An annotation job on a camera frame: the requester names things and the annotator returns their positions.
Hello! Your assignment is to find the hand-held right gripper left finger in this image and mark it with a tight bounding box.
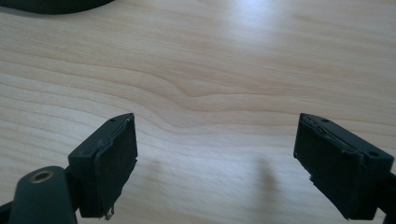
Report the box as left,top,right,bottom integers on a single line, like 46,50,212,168
67,112,138,220

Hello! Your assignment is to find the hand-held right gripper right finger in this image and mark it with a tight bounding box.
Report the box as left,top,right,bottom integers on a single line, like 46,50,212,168
292,112,395,221

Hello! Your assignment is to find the dark round object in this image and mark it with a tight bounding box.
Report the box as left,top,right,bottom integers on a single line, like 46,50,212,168
0,0,116,15

